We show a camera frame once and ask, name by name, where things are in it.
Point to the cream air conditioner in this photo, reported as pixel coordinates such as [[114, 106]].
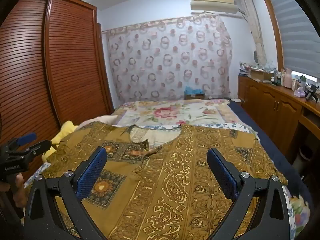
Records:
[[212, 1]]

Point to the beige pillow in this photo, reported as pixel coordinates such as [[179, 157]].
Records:
[[100, 120]]

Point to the long wooden cabinet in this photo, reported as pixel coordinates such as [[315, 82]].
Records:
[[270, 105]]

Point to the open cardboard box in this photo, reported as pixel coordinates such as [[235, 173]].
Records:
[[260, 75]]

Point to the small brown box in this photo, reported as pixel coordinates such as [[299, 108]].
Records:
[[195, 96]]

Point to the grey window blind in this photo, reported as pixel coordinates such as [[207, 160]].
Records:
[[295, 35]]

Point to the cream lace curtain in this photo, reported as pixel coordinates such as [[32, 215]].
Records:
[[252, 25]]

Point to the stack of books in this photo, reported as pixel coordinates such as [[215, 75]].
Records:
[[244, 68]]

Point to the golden patterned shirt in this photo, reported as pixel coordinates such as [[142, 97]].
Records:
[[175, 180]]

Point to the green capped bottle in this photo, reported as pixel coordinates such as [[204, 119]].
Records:
[[303, 81]]

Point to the purple tissue pack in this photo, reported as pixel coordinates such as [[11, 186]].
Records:
[[300, 93]]

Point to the blue floral blanket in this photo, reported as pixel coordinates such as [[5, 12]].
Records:
[[293, 212]]

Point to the pink bottle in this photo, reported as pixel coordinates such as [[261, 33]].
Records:
[[287, 78]]

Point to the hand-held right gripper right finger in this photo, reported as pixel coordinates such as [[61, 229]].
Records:
[[222, 177]]

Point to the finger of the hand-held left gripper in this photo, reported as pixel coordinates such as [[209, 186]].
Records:
[[26, 138], [37, 148]]

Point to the pink floral blanket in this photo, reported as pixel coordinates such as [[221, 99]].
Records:
[[162, 112]]

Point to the wooden louvered wardrobe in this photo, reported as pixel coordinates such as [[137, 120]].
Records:
[[62, 67]]

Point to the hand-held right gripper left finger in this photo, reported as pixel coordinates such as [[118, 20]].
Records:
[[92, 172]]

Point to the person's left hand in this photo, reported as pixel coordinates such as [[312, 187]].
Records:
[[18, 188]]

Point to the dark waste bin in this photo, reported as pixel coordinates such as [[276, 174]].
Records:
[[302, 156]]

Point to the small black tripod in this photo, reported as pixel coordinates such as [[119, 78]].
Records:
[[311, 92]]

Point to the yellow plush toy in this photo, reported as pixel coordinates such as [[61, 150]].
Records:
[[66, 131]]

